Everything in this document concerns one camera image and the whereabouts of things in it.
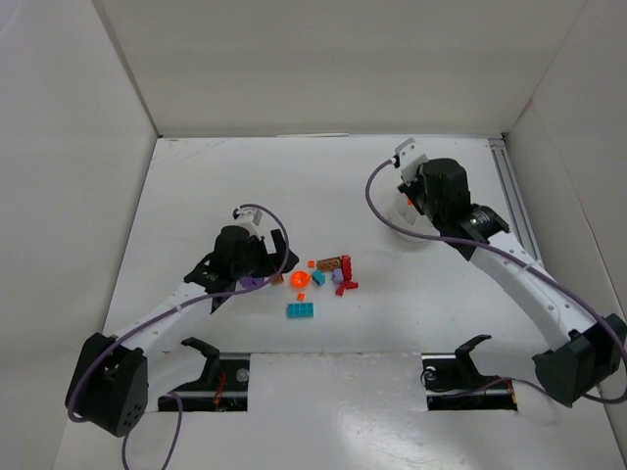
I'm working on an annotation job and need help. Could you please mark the orange curved lego piece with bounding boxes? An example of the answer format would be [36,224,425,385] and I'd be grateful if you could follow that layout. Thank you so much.
[290,270,312,290]

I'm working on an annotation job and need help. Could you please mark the tan lego plate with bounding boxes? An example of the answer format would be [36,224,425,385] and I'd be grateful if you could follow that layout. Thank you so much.
[316,257,342,272]

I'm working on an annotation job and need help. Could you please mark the large teal lego brick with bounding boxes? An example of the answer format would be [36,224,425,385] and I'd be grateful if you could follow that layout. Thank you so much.
[286,303,314,319]

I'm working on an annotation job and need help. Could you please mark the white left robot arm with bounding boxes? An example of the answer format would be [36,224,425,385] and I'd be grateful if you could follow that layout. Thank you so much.
[65,224,299,438]

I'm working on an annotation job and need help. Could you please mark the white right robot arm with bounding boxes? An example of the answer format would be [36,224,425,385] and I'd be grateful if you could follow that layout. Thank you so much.
[398,157,626,406]

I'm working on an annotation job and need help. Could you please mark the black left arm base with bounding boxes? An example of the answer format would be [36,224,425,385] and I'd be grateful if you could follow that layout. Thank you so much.
[147,338,251,412]

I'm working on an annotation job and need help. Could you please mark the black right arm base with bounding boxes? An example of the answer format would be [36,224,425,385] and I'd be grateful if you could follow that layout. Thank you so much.
[420,334,518,411]

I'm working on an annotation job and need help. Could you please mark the white round divided container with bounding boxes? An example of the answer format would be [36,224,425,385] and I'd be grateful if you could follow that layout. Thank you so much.
[387,193,439,236]

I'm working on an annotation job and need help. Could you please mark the small teal lego brick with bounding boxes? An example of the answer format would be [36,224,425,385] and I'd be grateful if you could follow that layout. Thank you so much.
[312,270,325,287]

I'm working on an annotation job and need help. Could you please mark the lavender lego brick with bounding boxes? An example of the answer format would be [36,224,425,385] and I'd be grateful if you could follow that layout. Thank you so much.
[332,268,344,285]

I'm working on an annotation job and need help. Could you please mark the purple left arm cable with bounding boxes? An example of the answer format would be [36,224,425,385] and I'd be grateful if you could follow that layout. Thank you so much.
[67,203,291,470]

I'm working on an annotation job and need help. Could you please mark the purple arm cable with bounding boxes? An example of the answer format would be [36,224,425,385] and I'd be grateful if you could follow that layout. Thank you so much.
[67,203,291,470]
[364,157,627,405]

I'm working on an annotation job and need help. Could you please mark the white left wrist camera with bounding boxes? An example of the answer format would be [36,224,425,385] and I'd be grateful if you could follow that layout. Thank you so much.
[232,208,263,237]

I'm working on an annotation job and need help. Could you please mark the aluminium rail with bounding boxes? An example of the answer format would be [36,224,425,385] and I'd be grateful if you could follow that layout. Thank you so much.
[488,138,544,265]

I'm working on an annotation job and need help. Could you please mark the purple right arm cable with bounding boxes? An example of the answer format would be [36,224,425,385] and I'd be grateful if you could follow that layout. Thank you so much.
[364,157,627,405]

